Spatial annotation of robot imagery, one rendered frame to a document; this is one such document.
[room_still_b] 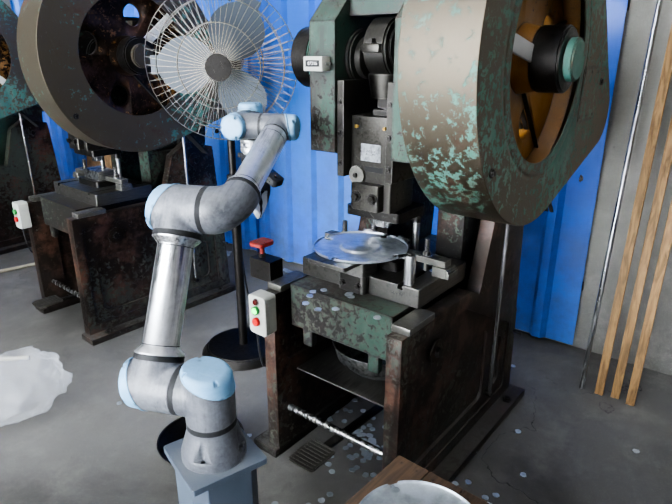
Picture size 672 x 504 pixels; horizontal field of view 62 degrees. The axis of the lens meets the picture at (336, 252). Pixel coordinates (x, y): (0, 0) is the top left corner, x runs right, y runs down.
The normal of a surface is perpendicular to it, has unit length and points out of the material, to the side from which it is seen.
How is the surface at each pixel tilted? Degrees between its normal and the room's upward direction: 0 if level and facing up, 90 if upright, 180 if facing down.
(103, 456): 0
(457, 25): 80
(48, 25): 90
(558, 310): 90
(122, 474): 0
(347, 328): 90
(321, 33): 90
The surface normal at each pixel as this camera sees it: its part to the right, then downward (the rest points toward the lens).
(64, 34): 0.76, 0.22
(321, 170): -0.62, 0.26
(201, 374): 0.13, -0.92
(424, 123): -0.60, 0.52
